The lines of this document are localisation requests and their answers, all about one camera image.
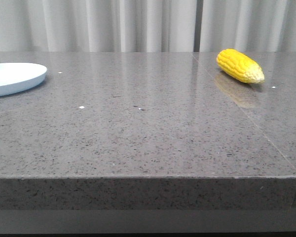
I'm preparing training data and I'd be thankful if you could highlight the yellow corn cob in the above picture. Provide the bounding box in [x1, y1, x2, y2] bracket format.
[216, 48, 265, 84]

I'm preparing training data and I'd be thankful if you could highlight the light blue round plate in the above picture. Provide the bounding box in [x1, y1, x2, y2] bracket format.
[0, 62, 47, 96]

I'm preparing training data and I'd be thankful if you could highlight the white pleated curtain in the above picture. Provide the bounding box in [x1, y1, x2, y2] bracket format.
[0, 0, 296, 52]

